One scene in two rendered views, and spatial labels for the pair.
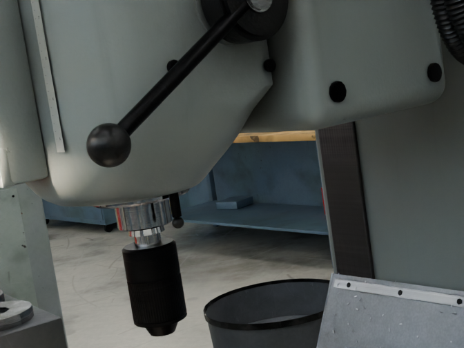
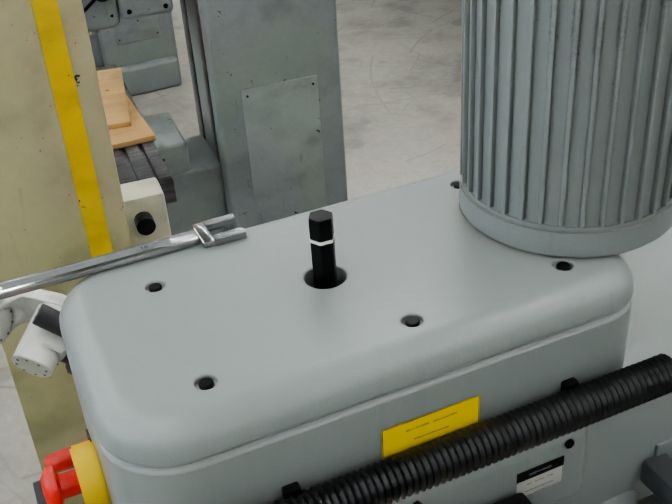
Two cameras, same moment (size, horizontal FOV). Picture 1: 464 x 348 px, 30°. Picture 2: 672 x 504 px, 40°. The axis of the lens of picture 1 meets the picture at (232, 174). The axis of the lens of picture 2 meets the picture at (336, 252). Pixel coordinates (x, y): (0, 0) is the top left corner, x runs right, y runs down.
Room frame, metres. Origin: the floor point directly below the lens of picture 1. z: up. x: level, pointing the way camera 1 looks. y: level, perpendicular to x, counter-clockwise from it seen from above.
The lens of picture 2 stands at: (0.10, -0.11, 2.33)
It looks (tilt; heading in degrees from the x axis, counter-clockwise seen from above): 32 degrees down; 16
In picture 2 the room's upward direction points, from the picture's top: 4 degrees counter-clockwise
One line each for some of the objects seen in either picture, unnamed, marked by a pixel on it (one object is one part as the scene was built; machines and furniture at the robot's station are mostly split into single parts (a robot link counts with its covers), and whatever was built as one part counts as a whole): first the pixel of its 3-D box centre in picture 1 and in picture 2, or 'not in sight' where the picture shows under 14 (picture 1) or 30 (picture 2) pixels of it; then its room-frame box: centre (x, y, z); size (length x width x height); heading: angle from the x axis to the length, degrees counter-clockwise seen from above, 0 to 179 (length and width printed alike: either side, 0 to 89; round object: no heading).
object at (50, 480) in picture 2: not in sight; (62, 486); (0.58, 0.28, 1.76); 0.04 x 0.03 x 0.04; 38
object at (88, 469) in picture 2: not in sight; (90, 476); (0.59, 0.26, 1.76); 0.06 x 0.02 x 0.06; 38
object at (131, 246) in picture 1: (149, 248); not in sight; (0.74, 0.08, 1.26); 0.05 x 0.05 x 0.01
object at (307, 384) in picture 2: not in sight; (346, 344); (0.75, 0.07, 1.81); 0.47 x 0.26 x 0.16; 128
